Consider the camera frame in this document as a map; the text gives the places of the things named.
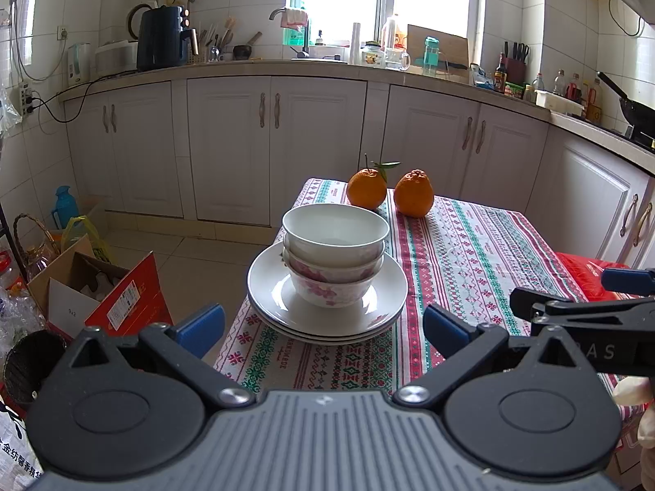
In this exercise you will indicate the glass mug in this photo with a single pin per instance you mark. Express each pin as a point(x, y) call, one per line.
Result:
point(396, 60)

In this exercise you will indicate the cooking oil bottle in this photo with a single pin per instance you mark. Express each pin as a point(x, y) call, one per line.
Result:
point(391, 30)

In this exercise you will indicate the white kitchen cabinets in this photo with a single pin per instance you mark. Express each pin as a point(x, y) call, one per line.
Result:
point(230, 153)

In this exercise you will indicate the dark sauce bottle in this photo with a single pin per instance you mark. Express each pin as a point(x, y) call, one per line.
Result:
point(500, 76)

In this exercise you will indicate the black wok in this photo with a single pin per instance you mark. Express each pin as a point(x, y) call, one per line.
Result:
point(634, 110)

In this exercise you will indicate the plain white bowl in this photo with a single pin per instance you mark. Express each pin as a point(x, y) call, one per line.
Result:
point(332, 235)

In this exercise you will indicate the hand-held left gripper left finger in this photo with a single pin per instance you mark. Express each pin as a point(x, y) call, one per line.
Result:
point(202, 325)

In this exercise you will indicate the pink cloth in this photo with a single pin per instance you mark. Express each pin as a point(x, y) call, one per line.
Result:
point(297, 18)

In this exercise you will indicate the kitchen countertop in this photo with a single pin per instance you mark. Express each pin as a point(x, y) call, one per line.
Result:
point(317, 69)

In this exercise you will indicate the black mortar with pestle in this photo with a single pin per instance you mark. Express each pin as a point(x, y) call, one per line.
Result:
point(244, 52)

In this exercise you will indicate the yellow plastic bag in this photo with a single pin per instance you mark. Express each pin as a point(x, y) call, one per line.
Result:
point(87, 238)

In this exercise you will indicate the orange with leaf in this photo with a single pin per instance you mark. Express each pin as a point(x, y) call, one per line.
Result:
point(367, 189)

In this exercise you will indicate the white plastic roll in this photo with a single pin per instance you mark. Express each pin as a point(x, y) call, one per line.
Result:
point(356, 43)

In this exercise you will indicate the wooden cutting board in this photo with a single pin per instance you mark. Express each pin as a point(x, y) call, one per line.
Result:
point(455, 48)

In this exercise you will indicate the white plate fruit print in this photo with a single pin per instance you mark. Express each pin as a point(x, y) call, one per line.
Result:
point(286, 331)
point(327, 340)
point(271, 291)

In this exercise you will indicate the dark blue air fryer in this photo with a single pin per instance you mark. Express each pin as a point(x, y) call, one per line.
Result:
point(161, 38)

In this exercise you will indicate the orange without leaf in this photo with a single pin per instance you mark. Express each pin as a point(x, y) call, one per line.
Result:
point(414, 193)

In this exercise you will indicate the cardboard box red flap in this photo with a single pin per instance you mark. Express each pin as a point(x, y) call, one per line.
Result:
point(128, 302)

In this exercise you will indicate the wall socket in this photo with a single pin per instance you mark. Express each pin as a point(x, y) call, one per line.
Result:
point(62, 32)

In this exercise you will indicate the wall power strip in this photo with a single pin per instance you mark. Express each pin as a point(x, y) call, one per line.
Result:
point(26, 98)

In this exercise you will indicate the white printed sack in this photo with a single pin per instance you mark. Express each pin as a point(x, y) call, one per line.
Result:
point(15, 455)

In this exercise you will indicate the white plastic tray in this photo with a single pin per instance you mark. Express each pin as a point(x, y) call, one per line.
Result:
point(558, 102)

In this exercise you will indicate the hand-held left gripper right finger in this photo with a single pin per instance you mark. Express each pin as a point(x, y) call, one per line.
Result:
point(445, 330)

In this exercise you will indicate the white electric kettle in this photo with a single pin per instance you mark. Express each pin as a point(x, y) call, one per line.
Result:
point(78, 64)

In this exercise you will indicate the black trash bin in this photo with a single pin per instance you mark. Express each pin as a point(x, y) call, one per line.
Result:
point(33, 363)

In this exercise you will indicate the utensil holder with utensils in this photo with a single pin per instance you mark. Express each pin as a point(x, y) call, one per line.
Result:
point(212, 46)

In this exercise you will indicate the red packaged box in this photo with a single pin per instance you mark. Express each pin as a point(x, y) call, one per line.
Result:
point(578, 271)

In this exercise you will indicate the person's right hand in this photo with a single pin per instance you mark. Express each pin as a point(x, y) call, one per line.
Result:
point(637, 394)

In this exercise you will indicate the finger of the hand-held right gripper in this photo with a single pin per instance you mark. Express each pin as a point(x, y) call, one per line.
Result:
point(627, 280)
point(542, 309)

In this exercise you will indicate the green dish soap bottle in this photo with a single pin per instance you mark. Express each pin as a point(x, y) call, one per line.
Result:
point(294, 36)

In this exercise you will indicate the patterned striped tablecloth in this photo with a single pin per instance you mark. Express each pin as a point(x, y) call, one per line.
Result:
point(471, 266)

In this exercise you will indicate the blue thermos jug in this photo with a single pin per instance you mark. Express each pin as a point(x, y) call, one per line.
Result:
point(66, 209)

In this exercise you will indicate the knife block with knives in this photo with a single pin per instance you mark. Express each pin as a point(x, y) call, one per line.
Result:
point(516, 69)

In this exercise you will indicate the metal faucet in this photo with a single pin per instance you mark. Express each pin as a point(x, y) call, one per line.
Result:
point(275, 13)

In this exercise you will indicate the teal water bottle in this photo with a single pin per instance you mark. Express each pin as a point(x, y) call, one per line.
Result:
point(431, 56)

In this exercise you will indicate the white bowl pink flowers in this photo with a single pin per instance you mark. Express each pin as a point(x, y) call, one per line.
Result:
point(332, 272)
point(332, 291)

